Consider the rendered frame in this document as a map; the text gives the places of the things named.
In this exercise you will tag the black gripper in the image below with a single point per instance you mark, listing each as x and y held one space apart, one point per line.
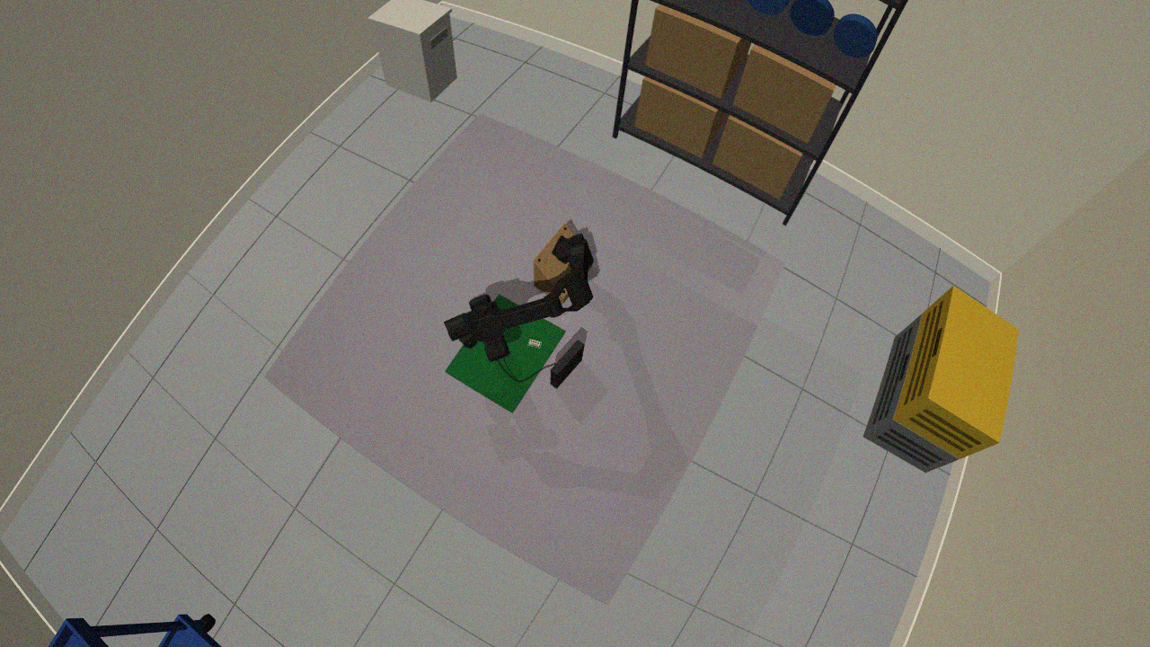
498 348

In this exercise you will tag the green circuit board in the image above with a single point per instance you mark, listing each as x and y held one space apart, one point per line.
530 346

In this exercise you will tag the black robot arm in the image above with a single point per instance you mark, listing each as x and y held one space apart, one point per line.
486 322

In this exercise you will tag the black computer fan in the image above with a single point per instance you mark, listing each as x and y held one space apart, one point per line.
566 364

